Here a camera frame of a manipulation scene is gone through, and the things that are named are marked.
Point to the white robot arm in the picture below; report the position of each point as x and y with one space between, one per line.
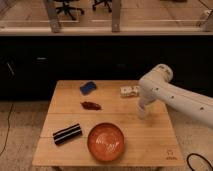
155 85

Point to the blue sponge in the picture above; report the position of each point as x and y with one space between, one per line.
88 87

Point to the white patterned box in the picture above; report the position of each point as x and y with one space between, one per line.
129 91

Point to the dark red brown object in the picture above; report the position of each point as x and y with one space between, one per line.
90 106

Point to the wooden table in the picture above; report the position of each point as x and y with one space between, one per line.
149 142

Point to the orange round bowl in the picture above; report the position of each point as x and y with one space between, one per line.
106 142

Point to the black white striped block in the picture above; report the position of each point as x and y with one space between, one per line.
67 134

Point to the black office chair left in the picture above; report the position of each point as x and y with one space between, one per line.
66 8

